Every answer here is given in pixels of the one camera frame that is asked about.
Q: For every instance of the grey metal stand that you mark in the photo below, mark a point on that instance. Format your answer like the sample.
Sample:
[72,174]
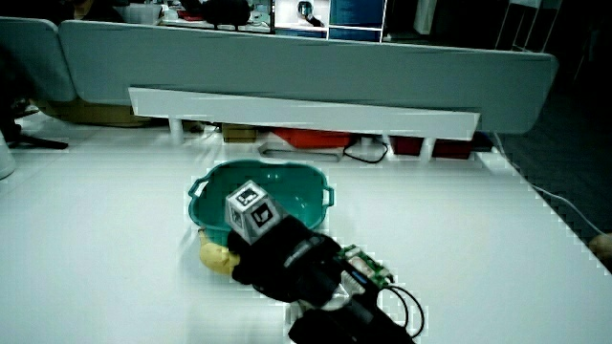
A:
[301,154]

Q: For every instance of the dark red box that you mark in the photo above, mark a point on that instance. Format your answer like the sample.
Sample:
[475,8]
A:
[406,145]

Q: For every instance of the person's right forearm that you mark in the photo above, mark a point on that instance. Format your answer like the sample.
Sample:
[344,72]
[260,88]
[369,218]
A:
[344,322]

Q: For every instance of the teal plastic basin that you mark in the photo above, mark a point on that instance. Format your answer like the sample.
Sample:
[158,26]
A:
[291,191]

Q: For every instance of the white metal rack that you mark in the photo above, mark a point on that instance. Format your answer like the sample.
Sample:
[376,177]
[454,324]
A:
[526,24]

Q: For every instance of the white round container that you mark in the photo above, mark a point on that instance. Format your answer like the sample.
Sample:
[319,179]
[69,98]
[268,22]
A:
[5,157]

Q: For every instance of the black bag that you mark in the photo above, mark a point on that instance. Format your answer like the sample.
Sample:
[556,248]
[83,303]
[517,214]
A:
[227,12]

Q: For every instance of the brown cardboard box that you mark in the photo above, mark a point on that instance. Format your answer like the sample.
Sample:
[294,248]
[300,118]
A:
[239,133]

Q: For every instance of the red flat box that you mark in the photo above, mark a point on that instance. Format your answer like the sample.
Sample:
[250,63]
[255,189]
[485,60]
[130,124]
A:
[313,137]

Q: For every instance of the black tripod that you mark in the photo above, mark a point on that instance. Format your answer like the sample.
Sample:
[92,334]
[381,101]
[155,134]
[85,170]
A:
[38,142]

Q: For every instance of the white desk shelf riser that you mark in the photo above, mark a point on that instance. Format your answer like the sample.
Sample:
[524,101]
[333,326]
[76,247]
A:
[296,114]

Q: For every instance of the long grey desk partition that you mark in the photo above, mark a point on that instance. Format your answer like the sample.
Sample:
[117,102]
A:
[306,67]

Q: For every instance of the yellow banana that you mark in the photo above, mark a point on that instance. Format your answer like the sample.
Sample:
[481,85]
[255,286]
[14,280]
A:
[215,258]

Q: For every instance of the blue and white poster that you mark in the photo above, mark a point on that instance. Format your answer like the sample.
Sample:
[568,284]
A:
[356,14]

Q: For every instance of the white desk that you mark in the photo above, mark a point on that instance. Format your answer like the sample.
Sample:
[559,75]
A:
[95,248]

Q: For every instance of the person's right hand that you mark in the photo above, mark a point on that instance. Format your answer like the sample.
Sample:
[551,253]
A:
[282,253]

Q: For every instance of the short grey desk partition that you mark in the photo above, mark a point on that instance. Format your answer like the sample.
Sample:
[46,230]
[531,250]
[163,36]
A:
[28,57]

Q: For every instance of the tan wooden board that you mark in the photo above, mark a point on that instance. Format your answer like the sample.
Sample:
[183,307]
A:
[91,114]

